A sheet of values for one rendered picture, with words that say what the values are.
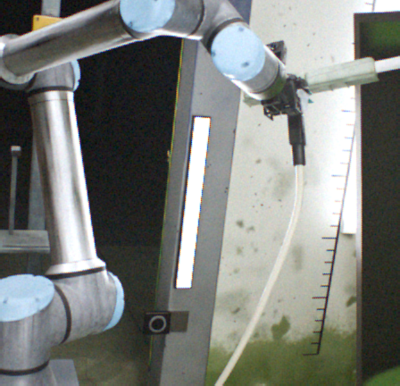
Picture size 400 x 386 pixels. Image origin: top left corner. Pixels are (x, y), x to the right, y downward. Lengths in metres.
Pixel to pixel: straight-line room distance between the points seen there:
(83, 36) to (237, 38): 0.30
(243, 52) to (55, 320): 0.75
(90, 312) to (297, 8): 1.31
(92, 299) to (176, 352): 0.91
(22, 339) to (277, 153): 1.22
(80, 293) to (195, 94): 0.90
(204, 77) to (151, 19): 1.08
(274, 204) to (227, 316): 0.47
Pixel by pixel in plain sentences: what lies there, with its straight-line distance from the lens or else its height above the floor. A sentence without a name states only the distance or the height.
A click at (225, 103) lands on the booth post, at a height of 1.33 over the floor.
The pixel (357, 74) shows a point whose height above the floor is 1.47.
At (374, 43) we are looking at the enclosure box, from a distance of 1.79.
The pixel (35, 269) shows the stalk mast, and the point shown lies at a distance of 2.36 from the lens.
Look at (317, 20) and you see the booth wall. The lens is 2.29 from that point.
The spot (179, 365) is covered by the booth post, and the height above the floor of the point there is 0.33.
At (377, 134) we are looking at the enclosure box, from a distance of 1.82.
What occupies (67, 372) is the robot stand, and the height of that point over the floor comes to 0.64.
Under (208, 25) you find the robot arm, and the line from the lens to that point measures 1.15.
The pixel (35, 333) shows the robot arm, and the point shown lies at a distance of 1.43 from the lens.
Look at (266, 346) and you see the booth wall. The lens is 2.51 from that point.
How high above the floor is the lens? 1.44
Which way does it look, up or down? 11 degrees down
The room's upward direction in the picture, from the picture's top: 7 degrees clockwise
